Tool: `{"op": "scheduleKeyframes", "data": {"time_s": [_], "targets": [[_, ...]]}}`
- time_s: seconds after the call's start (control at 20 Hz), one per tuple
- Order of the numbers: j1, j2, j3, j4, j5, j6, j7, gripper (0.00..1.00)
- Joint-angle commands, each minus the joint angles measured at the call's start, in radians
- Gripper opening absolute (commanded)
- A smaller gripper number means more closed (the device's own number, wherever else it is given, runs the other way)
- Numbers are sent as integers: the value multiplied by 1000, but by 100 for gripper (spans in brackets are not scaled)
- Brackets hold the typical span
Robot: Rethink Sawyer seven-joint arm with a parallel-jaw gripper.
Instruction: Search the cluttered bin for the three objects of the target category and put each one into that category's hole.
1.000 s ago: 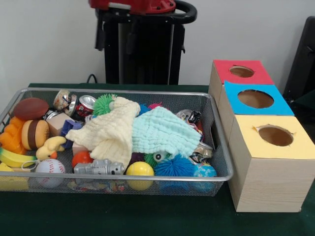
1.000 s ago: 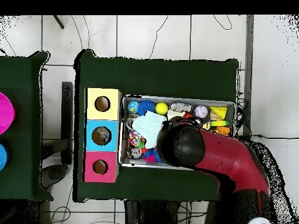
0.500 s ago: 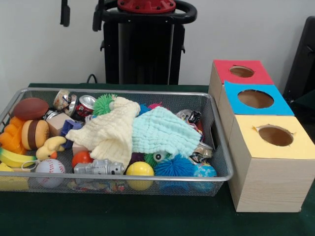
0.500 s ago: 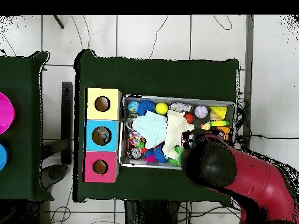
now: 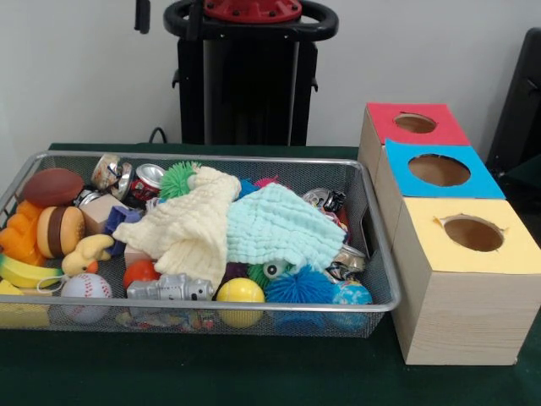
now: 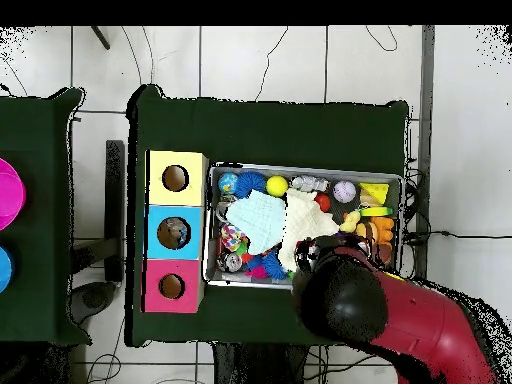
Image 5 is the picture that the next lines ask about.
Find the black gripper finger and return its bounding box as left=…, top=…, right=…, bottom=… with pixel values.
left=135, top=0, right=151, bottom=35
left=188, top=0, right=204, bottom=41

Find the pale yellow cloth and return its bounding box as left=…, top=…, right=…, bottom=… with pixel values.
left=112, top=165, right=243, bottom=290

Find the mint green cloth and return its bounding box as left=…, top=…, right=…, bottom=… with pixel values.
left=226, top=184, right=346, bottom=272

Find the clear mesh bin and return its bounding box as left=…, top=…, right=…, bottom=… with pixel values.
left=0, top=151, right=403, bottom=339

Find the wooden box with three holes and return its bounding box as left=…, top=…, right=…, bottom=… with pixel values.
left=358, top=102, right=541, bottom=366

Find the green fuzzy toy with eyes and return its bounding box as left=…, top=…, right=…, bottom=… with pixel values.
left=160, top=162, right=204, bottom=202

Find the crushed silver can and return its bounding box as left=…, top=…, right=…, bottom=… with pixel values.
left=325, top=244, right=368, bottom=282
left=91, top=153, right=134, bottom=202

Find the red soda can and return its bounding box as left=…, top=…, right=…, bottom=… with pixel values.
left=128, top=163, right=167, bottom=206

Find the blue fuzzy toy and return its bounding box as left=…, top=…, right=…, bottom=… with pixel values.
left=237, top=178, right=260, bottom=200

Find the brown toy football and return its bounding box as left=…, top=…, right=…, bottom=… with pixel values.
left=19, top=167, right=85, bottom=209

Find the tan wooden cube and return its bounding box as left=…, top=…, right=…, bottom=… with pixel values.
left=80, top=195, right=128, bottom=236

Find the purple block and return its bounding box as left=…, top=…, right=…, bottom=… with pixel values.
left=103, top=206, right=145, bottom=256

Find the silver and black can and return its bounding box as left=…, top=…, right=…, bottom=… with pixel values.
left=303, top=188, right=347, bottom=216

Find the toy hamburger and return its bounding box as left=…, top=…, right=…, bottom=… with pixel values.
left=36, top=206, right=86, bottom=260

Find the small wooden block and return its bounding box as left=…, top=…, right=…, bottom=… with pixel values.
left=124, top=244, right=153, bottom=266

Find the yellow duck toy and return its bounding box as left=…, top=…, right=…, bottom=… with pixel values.
left=61, top=233, right=115, bottom=277

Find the small red ball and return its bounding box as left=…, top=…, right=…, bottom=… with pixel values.
left=123, top=260, right=160, bottom=288

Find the small green spiky toy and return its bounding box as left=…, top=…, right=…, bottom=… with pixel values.
left=247, top=262, right=292, bottom=290

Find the silver robot toy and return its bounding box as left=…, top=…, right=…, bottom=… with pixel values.
left=127, top=273, right=216, bottom=303

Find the yellow ball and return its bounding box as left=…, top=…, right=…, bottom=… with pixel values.
left=216, top=277, right=265, bottom=329

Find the white baseball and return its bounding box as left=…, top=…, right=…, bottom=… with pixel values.
left=59, top=272, right=113, bottom=325

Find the yellow toy banana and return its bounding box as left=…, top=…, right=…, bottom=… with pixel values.
left=0, top=253, right=64, bottom=289

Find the blue spiky ball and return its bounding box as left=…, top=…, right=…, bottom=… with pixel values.
left=264, top=269, right=336, bottom=307

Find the blue globe ball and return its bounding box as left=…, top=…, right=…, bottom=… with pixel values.
left=330, top=281, right=374, bottom=331

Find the yellow block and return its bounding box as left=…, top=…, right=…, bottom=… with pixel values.
left=0, top=281, right=52, bottom=331

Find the black chair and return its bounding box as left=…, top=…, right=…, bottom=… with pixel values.
left=486, top=28, right=541, bottom=212

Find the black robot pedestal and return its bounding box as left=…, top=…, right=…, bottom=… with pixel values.
left=164, top=0, right=340, bottom=146

